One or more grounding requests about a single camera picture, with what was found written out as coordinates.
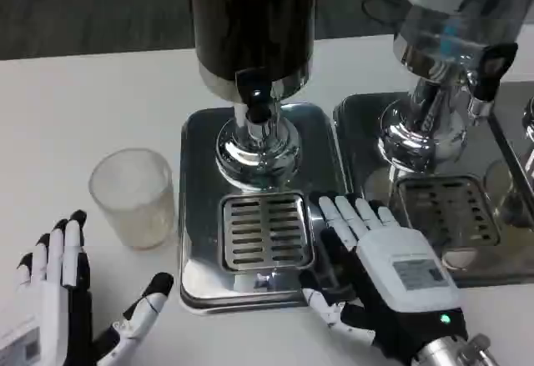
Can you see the drink dispenser with dark liquid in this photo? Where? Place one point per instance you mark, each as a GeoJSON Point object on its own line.
{"type": "Point", "coordinates": [250, 20]}

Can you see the steel drip tray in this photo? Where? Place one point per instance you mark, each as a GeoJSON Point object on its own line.
{"type": "Point", "coordinates": [363, 141]}
{"type": "Point", "coordinates": [200, 199]}

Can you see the black tap of dark dispenser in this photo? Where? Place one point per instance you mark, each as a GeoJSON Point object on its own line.
{"type": "Point", "coordinates": [255, 99]}

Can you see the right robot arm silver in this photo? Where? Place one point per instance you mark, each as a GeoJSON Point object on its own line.
{"type": "Point", "coordinates": [452, 351]}

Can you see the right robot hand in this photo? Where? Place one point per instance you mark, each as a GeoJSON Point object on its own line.
{"type": "Point", "coordinates": [396, 266]}

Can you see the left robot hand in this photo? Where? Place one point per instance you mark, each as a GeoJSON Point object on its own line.
{"type": "Point", "coordinates": [71, 299]}

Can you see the black tap of clear dispenser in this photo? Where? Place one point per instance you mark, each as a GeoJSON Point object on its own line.
{"type": "Point", "coordinates": [492, 70]}

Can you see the steel slotted tray grid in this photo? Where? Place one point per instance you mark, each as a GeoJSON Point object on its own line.
{"type": "Point", "coordinates": [267, 232]}
{"type": "Point", "coordinates": [446, 212]}

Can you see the drink dispenser with clear tank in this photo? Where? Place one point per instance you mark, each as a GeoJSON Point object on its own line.
{"type": "Point", "coordinates": [442, 28]}

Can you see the clear ribbed glass cup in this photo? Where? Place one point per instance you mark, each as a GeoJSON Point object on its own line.
{"type": "Point", "coordinates": [133, 199]}

